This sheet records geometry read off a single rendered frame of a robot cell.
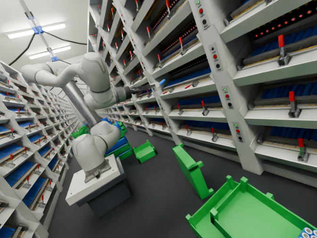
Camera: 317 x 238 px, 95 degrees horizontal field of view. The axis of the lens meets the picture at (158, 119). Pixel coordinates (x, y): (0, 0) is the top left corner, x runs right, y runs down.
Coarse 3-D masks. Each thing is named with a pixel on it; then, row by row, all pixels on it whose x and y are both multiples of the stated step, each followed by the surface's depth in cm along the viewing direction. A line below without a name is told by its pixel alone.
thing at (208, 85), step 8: (200, 64) 94; (184, 72) 111; (168, 80) 129; (208, 80) 79; (160, 88) 126; (176, 88) 108; (184, 88) 96; (192, 88) 87; (200, 88) 82; (208, 88) 78; (216, 88) 74; (160, 96) 126; (168, 96) 116; (176, 96) 108
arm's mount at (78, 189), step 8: (112, 160) 112; (112, 168) 100; (80, 176) 106; (104, 176) 93; (112, 176) 93; (72, 184) 99; (80, 184) 95; (88, 184) 91; (96, 184) 90; (72, 192) 89; (80, 192) 87; (88, 192) 89; (72, 200) 86
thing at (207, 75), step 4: (200, 76) 84; (204, 76) 81; (208, 76) 79; (188, 80) 94; (192, 80) 90; (176, 84) 106; (180, 84) 102; (184, 84) 99; (164, 88) 122; (168, 88) 117
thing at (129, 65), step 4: (132, 52) 165; (128, 56) 177; (132, 56) 172; (136, 56) 136; (124, 60) 162; (128, 60) 182; (132, 60) 139; (136, 60) 132; (128, 64) 166; (132, 64) 143; (136, 64) 138; (120, 68) 178; (124, 68) 179; (128, 68) 157; (132, 68) 151; (124, 72) 172
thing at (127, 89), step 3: (123, 87) 84; (126, 87) 84; (129, 87) 84; (126, 90) 83; (129, 90) 83; (132, 90) 84; (126, 93) 83; (129, 93) 83; (126, 96) 84; (129, 96) 84; (126, 99) 86
